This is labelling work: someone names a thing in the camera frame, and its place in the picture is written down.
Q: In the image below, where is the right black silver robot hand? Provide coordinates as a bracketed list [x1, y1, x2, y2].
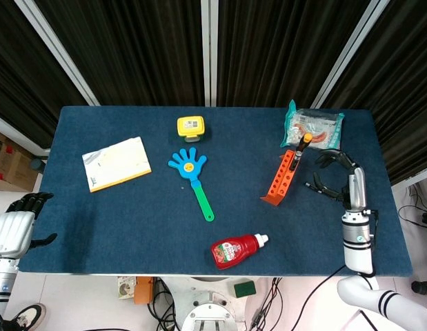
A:
[304, 148, 368, 212]

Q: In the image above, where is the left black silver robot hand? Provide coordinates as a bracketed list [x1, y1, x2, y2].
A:
[0, 192, 58, 260]

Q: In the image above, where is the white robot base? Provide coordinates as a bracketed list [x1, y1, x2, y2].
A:
[163, 275, 257, 331]

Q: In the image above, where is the black screwdriver with orange cap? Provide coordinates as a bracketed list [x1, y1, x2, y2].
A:
[295, 132, 313, 153]

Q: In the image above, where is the orange screwdriver rack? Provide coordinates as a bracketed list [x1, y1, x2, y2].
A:
[260, 148, 304, 207]

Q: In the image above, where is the blue green hand clapper toy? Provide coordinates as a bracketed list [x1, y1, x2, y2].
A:
[168, 147, 215, 222]

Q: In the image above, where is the brown cardboard box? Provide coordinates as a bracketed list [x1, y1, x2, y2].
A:
[0, 128, 40, 192]

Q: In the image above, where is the grey round container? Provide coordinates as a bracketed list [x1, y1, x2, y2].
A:
[30, 157, 47, 174]

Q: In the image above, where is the teal clear snack packet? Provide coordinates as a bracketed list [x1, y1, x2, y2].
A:
[280, 99, 346, 161]

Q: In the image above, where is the white black sneaker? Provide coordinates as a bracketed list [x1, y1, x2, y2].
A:
[12, 303, 48, 329]

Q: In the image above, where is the black pleated curtain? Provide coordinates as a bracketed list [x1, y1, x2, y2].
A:
[217, 0, 373, 108]
[0, 0, 92, 149]
[323, 0, 427, 185]
[33, 0, 204, 107]

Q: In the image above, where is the blue carpet table mat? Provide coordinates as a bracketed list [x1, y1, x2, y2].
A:
[17, 106, 413, 277]

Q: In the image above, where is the small printed packet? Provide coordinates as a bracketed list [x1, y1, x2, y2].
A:
[117, 275, 137, 300]

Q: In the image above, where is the white yellow-edged notebook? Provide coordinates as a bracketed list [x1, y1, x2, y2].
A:
[81, 136, 152, 193]

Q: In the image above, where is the white board with black edge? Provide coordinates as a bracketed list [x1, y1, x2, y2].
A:
[352, 309, 385, 331]

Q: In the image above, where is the red ketchup bottle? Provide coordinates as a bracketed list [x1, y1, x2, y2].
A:
[210, 233, 270, 270]

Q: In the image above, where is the orange box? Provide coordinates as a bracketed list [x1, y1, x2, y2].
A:
[133, 276, 155, 305]

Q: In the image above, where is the green block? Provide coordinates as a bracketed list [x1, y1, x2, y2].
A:
[233, 281, 257, 299]

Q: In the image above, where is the white metal frame post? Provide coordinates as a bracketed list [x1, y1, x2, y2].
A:
[201, 0, 219, 107]
[14, 0, 100, 106]
[311, 0, 390, 108]

